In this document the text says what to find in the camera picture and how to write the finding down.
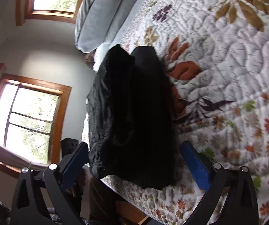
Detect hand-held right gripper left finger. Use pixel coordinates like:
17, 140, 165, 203
11, 142, 89, 225

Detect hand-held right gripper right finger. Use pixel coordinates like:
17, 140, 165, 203
182, 141, 259, 225

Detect black pants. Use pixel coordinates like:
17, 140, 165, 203
86, 44, 180, 190

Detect black perforated object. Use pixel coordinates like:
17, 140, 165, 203
61, 138, 80, 156

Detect large wooden framed window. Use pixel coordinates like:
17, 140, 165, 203
0, 63, 72, 179

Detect pile of clothes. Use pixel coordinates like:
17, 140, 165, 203
82, 50, 97, 64

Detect floral quilted bedspread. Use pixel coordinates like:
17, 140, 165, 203
82, 0, 269, 225

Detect grey pillow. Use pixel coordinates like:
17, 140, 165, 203
75, 0, 135, 53

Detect folded grey blanket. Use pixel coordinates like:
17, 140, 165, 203
103, 0, 146, 46

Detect dark wooden bed frame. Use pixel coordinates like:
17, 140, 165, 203
116, 197, 154, 225

